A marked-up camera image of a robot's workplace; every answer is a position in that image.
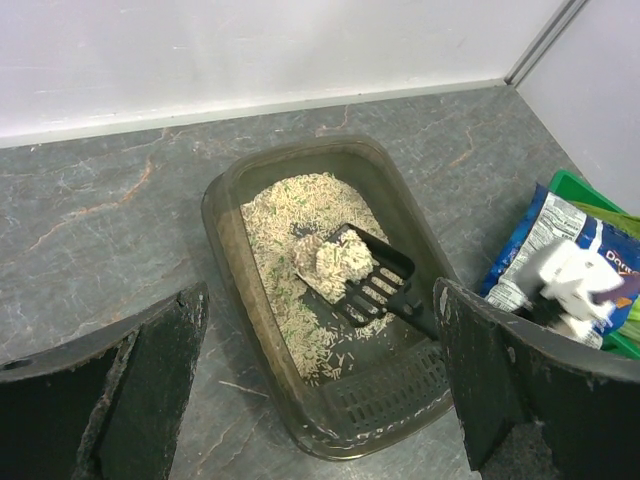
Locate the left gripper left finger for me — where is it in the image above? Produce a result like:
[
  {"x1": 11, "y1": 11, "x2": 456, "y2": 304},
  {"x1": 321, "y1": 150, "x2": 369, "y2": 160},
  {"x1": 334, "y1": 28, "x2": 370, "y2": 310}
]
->
[{"x1": 1, "y1": 282, "x2": 209, "y2": 479}]

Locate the grey litter box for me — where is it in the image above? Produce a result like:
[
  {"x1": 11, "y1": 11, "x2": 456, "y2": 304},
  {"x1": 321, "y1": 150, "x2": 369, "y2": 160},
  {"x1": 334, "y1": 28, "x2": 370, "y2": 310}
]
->
[{"x1": 201, "y1": 136, "x2": 453, "y2": 460}]

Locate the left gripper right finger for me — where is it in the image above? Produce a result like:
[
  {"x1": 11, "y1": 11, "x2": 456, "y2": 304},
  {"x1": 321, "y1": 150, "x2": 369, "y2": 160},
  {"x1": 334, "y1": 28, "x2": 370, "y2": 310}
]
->
[{"x1": 434, "y1": 278, "x2": 639, "y2": 479}]

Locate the green vegetable tray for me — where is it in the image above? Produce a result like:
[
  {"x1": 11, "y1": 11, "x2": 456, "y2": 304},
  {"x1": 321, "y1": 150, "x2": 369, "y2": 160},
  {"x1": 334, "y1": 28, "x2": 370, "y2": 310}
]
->
[{"x1": 548, "y1": 170, "x2": 639, "y2": 360}]

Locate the litter clump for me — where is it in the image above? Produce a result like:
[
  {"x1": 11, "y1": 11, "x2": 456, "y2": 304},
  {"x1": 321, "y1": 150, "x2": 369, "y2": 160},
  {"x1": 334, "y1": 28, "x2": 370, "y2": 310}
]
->
[{"x1": 293, "y1": 227, "x2": 374, "y2": 304}]

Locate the green onion bunch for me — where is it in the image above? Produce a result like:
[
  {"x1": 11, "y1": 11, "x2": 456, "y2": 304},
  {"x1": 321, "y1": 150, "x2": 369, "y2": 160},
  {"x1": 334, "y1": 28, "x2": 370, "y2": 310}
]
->
[{"x1": 618, "y1": 297, "x2": 640, "y2": 346}]

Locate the black litter scoop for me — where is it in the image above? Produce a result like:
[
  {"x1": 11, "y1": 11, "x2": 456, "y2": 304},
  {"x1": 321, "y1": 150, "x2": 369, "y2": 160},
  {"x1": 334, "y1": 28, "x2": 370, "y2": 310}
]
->
[{"x1": 294, "y1": 223, "x2": 437, "y2": 340}]

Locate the blue Doritos chip bag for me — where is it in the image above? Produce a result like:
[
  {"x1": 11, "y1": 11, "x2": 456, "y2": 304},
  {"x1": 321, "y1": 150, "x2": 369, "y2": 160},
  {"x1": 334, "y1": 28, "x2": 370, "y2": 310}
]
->
[{"x1": 481, "y1": 185, "x2": 639, "y2": 349}]

